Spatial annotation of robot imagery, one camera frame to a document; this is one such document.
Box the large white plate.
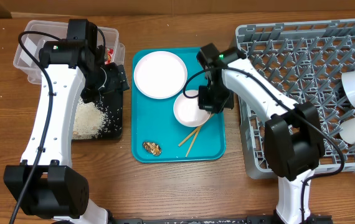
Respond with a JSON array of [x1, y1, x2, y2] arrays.
[[133, 51, 187, 100]]

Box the grey dishwasher rack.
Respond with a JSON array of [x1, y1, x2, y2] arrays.
[[231, 19, 355, 172]]

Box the clear plastic bin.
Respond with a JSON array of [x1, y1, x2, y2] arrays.
[[13, 20, 125, 85]]

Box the spilled rice pile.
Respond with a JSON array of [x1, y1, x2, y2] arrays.
[[72, 96, 122, 140]]

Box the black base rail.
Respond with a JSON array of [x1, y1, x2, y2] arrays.
[[111, 214, 334, 224]]

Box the red snack wrapper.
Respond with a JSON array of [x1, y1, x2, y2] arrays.
[[105, 47, 113, 65]]

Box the small white rice bowl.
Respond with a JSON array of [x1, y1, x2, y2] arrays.
[[173, 90, 211, 128]]

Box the black plastic tray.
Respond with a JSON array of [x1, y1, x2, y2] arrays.
[[71, 85, 124, 141]]

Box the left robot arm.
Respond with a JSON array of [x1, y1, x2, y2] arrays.
[[3, 19, 130, 223]]

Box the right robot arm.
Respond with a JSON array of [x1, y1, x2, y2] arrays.
[[196, 44, 325, 223]]

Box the gold foil wrapper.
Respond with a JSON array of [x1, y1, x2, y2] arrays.
[[143, 142, 162, 156]]

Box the teal serving tray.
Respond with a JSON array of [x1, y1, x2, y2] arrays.
[[131, 47, 227, 164]]

